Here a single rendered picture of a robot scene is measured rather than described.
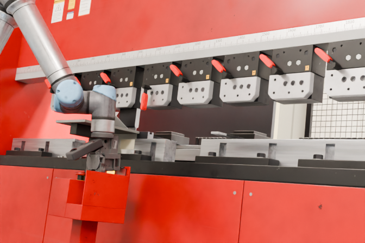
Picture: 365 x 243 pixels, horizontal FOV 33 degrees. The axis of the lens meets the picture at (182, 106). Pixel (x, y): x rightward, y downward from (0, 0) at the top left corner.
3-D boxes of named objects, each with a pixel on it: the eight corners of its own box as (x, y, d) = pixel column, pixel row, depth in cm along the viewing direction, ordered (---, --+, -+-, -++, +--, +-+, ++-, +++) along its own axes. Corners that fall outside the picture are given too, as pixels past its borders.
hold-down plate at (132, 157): (89, 160, 241) (90, 152, 242) (99, 161, 245) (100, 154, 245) (140, 162, 220) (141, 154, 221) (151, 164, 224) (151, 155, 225)
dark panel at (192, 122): (96, 166, 330) (107, 87, 338) (99, 166, 332) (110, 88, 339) (267, 175, 252) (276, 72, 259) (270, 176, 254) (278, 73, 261)
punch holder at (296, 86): (267, 99, 192) (271, 49, 194) (282, 104, 197) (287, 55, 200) (308, 97, 181) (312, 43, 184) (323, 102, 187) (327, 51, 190)
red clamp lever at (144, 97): (138, 109, 227) (142, 83, 228) (146, 111, 230) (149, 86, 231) (142, 109, 225) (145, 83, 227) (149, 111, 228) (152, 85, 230)
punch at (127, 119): (117, 132, 244) (120, 109, 246) (120, 133, 246) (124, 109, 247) (133, 132, 237) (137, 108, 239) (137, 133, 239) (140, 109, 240)
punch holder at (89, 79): (76, 109, 261) (81, 71, 263) (91, 113, 267) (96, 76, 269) (98, 108, 250) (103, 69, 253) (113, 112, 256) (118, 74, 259)
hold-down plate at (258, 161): (194, 164, 202) (195, 155, 203) (205, 166, 206) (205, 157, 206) (268, 167, 181) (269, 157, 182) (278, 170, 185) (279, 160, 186)
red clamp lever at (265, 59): (260, 52, 192) (278, 69, 186) (268, 55, 195) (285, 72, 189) (257, 56, 193) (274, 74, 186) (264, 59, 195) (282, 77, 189)
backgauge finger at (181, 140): (123, 136, 247) (125, 125, 248) (168, 146, 265) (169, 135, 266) (143, 136, 238) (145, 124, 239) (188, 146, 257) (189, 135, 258)
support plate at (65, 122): (55, 122, 228) (55, 120, 228) (109, 134, 246) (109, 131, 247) (85, 121, 216) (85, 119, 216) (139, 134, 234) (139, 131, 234)
